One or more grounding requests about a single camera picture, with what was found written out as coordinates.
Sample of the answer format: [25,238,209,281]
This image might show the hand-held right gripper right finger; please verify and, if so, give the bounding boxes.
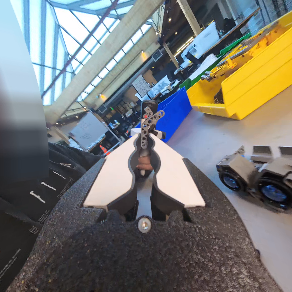
[146,132,206,221]

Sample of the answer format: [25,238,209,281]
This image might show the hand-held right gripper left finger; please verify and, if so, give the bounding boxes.
[83,133,142,221]

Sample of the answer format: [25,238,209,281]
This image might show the black brick assembly coloured pins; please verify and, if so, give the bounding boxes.
[143,106,158,137]

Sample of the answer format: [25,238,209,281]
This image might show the grey brick beam piece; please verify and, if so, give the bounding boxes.
[141,110,165,155]

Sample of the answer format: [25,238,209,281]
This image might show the grey desk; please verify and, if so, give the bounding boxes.
[167,85,292,292]

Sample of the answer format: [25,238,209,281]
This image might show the person's left hand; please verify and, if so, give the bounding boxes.
[136,155,154,177]

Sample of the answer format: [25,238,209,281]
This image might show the blue storage bin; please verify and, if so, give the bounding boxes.
[135,86,193,143]

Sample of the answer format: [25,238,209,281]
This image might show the small whiteboard on stand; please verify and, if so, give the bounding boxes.
[132,75,151,98]

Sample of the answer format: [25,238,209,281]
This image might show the large whiteboard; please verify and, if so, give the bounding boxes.
[69,111,109,150]

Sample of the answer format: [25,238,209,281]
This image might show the white foam block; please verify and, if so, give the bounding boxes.
[189,54,219,81]

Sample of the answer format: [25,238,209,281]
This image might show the grey twin engine brick model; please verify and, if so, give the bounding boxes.
[216,146,292,213]

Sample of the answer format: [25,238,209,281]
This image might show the white plastic container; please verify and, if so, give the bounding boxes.
[181,21,220,60]

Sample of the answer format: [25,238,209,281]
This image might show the yellow toy bulldozer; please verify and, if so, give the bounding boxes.
[201,22,281,104]

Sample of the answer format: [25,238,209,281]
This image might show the yellow storage bin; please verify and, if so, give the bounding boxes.
[186,11,292,120]

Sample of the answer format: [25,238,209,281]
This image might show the green storage bin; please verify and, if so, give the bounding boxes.
[179,32,251,90]

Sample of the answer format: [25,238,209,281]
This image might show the skylight window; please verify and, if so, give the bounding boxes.
[9,0,154,106]

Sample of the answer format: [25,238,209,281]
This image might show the wooden workbench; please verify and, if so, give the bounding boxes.
[205,6,261,49]

